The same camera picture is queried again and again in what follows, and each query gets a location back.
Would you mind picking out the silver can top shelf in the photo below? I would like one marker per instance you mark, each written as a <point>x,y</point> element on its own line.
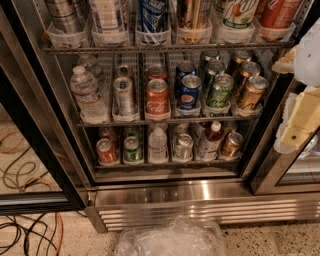
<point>68,16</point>

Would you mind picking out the black sliding fridge door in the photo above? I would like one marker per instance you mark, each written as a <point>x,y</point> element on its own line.
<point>35,94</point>

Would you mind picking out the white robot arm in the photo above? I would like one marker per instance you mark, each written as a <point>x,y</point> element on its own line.
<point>301,116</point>

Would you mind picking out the rear water bottle middle shelf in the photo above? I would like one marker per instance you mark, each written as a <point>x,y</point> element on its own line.
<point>92,65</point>

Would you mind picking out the gold can bottom shelf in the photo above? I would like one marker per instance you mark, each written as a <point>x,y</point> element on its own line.
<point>231,144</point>

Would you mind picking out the rear gold can middle shelf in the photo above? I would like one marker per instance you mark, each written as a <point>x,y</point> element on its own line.
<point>236,59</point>

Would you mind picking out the rear blue pepsi can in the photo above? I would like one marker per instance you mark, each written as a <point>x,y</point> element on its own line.
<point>184,68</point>

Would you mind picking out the blue pepsi can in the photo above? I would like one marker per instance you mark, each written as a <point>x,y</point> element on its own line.
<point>189,90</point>
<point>184,68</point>

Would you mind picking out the amber drink bottle bottom shelf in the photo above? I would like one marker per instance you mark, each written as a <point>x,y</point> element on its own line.
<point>210,142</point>

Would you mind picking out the white patterned can top shelf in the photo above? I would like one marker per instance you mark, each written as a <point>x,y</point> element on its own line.
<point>110,15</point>

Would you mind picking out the blue can top shelf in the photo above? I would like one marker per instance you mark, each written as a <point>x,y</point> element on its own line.
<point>153,15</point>

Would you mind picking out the front water bottle middle shelf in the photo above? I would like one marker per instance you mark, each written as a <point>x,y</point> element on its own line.
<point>88,96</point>

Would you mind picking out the orange can shelf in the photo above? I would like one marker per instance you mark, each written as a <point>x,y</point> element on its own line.
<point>278,14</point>
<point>106,151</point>
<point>107,132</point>

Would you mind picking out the white green can top shelf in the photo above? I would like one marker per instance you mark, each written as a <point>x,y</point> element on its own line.
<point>238,14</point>

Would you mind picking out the silver can bottom shelf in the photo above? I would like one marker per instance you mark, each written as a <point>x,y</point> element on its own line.
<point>183,146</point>

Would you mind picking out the stainless steel fridge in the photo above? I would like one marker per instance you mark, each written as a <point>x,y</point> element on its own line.
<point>257,185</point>

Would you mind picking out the front red cola can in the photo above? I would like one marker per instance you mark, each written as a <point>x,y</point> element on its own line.
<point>157,97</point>

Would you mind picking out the silver can shelf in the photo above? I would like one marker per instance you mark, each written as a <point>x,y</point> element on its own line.
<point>125,96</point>
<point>124,71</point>
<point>68,16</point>
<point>183,146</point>

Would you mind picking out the front gold can middle shelf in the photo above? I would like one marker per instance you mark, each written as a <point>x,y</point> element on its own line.
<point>251,93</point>

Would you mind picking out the rear green can middle shelf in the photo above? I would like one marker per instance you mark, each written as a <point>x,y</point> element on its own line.
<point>206,56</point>

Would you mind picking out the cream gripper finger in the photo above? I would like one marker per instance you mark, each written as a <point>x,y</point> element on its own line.
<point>286,63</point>
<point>303,116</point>

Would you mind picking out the rear red cola can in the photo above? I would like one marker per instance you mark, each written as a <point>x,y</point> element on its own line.
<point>157,71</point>

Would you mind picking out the rear orange can bottom shelf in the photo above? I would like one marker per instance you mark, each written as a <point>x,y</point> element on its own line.
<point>107,132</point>

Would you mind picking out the gold striped can top shelf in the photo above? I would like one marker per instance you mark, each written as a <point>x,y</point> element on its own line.
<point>193,14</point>

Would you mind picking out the front silver can middle shelf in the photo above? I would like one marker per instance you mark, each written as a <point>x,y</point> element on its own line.
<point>125,96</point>

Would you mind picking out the clear water bottle bottom shelf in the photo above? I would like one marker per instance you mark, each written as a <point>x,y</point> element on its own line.
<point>157,146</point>

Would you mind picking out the clear plastic bag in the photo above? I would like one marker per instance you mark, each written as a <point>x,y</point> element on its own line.
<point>181,237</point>

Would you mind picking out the front green can middle shelf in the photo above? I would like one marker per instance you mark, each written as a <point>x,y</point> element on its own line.
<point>220,91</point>

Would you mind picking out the orange can top shelf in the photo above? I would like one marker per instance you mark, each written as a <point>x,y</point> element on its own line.
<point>278,14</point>

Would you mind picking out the rear silver can middle shelf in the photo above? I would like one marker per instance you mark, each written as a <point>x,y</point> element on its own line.
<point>124,71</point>

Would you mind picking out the front green can bottom shelf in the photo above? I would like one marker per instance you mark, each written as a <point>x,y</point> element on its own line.
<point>132,150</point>

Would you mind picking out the front blue pepsi can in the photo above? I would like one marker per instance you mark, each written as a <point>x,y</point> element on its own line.
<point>189,90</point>

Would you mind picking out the front orange can bottom shelf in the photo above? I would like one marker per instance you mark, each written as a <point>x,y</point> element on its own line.
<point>106,151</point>

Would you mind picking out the red cola can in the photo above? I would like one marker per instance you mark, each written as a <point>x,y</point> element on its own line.
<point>157,71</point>
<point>157,97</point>

